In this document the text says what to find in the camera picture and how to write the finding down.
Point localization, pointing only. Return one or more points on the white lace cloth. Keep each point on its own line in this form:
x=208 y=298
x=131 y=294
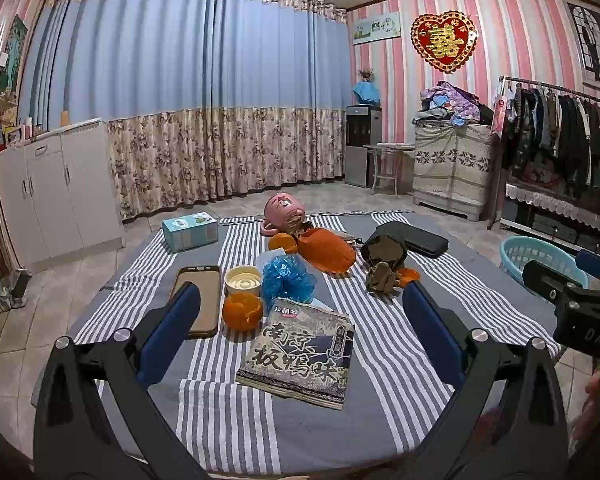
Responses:
x=550 y=197

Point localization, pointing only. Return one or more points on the small metal table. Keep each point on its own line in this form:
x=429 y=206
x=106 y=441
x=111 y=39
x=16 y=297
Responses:
x=387 y=149

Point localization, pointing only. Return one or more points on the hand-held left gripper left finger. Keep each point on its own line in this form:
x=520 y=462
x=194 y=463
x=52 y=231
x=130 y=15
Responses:
x=172 y=325

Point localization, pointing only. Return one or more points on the person's right hand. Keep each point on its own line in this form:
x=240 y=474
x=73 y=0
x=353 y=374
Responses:
x=592 y=392

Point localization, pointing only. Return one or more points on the light blue plastic basket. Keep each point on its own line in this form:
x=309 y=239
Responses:
x=525 y=255

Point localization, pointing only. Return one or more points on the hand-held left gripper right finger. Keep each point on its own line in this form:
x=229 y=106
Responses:
x=430 y=330

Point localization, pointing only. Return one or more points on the large orange peel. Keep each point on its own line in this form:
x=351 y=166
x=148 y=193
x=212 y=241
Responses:
x=241 y=312

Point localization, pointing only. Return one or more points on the low dark drawer cabinet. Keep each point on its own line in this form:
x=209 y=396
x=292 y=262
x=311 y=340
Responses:
x=545 y=227

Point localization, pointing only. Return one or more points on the phone in brown case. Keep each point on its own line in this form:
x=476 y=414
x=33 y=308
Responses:
x=207 y=305

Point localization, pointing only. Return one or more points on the metal clothes rack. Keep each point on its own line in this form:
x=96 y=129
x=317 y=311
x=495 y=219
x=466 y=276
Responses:
x=555 y=88

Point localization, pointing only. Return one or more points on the cloth covered cabinet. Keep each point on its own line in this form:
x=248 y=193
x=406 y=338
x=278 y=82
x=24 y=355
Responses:
x=452 y=165

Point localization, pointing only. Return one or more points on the blue floral curtain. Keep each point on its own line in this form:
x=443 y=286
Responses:
x=180 y=85

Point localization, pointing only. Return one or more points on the grey printed snack packet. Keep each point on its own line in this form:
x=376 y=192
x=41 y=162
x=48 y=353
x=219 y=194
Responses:
x=300 y=355

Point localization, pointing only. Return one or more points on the small yellow carton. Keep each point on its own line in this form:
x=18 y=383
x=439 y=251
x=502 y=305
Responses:
x=65 y=119

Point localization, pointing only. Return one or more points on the blue cloth covered bottle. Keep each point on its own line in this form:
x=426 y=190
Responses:
x=366 y=94

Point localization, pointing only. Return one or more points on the pink hanging packet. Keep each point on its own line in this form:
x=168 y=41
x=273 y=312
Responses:
x=499 y=115

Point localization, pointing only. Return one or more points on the teal tissue box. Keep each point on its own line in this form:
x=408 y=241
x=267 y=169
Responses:
x=190 y=234

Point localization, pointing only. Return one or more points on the red heart wall decoration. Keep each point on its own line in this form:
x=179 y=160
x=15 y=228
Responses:
x=444 y=42

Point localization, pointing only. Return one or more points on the pile of clothes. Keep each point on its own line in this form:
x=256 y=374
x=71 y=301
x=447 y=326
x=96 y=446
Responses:
x=450 y=102

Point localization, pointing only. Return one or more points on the framed wall poster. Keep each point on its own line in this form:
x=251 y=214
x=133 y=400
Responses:
x=597 y=45

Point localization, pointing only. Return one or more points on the dark olive bag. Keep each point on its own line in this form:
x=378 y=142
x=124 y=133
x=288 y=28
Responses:
x=382 y=265

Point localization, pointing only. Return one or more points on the pink pig mug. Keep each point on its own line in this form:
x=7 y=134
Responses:
x=280 y=210

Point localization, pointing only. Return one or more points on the grey white striped blanket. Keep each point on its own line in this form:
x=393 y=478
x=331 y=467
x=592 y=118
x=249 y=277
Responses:
x=380 y=360

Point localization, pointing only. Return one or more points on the green wall poster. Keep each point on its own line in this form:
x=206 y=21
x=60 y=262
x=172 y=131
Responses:
x=12 y=57

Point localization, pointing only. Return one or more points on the black flat case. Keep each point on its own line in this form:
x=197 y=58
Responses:
x=425 y=242

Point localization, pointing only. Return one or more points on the small potted plant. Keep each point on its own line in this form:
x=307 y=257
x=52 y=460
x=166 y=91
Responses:
x=366 y=75

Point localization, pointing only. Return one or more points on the brown wrapper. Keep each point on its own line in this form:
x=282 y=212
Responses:
x=295 y=224

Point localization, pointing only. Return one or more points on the grey water dispenser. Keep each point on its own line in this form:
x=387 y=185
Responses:
x=362 y=145

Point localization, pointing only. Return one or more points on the wall picture clock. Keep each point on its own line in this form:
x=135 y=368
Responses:
x=376 y=28

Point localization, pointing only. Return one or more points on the blue plastic bag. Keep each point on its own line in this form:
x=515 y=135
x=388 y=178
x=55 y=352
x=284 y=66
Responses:
x=287 y=280

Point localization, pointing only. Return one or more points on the row of hanging clothes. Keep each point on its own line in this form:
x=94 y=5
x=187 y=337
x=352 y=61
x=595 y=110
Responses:
x=565 y=130

